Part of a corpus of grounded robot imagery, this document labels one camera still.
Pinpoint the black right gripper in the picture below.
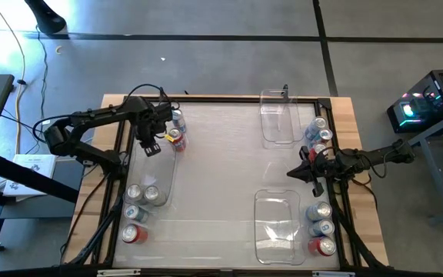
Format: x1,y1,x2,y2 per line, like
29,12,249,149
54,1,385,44
286,145,338,197

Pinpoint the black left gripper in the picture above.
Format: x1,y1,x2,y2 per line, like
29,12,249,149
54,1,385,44
132,102,175,158

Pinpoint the clear plastic bin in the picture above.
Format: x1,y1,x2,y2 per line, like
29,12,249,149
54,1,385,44
254,188,307,266
123,136,178,212
259,88,298,150

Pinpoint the white glossy board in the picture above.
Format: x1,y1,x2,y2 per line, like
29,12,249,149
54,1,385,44
112,100,341,269

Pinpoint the grey metal stand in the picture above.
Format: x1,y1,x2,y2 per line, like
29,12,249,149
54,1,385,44
400,105,443,226

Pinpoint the white booklet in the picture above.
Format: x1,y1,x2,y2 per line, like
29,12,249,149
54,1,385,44
2,153,58,198

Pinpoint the black lit computer case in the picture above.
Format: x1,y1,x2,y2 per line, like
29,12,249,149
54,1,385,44
386,68,443,135

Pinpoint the black stand foot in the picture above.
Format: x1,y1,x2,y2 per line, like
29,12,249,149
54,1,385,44
24,0,68,35

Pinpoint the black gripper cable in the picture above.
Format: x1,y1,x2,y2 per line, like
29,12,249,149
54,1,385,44
127,82,181,112

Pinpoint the black metal table frame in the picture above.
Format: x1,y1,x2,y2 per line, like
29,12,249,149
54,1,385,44
90,95,365,277

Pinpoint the black cable bundle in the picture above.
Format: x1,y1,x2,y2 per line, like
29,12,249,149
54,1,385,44
332,184,384,269
62,175,128,266

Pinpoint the white metal bracket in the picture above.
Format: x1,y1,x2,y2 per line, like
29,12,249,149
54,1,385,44
311,270,356,277
96,269,142,277

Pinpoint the black floor cable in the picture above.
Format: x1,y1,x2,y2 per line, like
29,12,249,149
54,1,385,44
0,105,53,134
25,25,50,155

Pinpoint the yellow floor cable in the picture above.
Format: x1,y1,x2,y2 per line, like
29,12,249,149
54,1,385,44
0,0,28,155

